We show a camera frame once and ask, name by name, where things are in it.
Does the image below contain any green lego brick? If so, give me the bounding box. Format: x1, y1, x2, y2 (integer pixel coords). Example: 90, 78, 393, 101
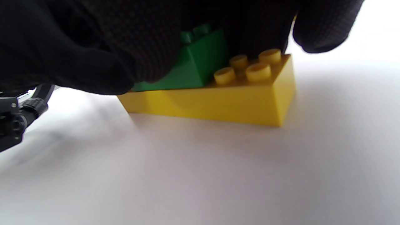
133, 24, 230, 92

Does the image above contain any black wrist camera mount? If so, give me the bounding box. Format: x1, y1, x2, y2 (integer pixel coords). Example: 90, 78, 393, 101
0, 84, 55, 153

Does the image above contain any yellow lego brick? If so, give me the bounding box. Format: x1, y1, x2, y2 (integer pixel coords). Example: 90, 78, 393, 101
162, 48, 297, 127
117, 88, 163, 118

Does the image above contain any person's right hand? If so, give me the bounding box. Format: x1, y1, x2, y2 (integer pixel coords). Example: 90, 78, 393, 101
0, 0, 365, 95

